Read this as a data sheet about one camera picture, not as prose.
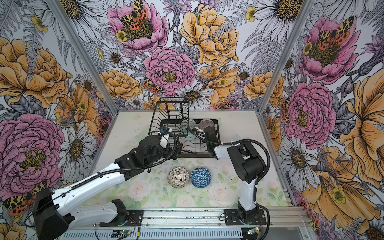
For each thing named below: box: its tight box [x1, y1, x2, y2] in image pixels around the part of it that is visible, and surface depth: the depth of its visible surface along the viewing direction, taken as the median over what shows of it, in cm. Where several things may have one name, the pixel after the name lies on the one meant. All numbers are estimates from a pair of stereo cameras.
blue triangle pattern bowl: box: [190, 167, 212, 188], surface depth 87 cm
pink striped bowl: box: [198, 119, 215, 130], surface depth 108 cm
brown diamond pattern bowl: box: [167, 166, 190, 188], surface depth 87 cm
